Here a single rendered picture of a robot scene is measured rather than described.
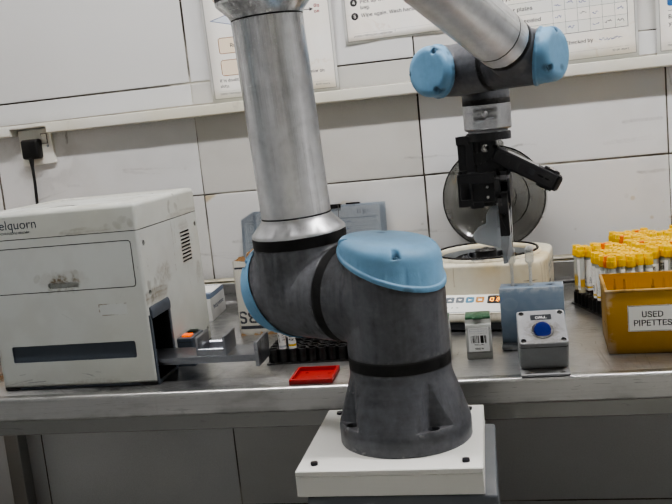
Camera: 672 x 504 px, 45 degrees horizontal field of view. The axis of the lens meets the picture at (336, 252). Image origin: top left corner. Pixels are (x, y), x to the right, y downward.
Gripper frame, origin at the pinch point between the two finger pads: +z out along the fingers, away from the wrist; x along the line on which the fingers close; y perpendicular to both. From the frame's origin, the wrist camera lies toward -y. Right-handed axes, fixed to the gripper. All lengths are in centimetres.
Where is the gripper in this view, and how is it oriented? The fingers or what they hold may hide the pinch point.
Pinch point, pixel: (510, 254)
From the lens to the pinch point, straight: 135.8
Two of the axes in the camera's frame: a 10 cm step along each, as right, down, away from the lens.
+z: 1.0, 9.8, 1.5
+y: -9.6, 0.6, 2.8
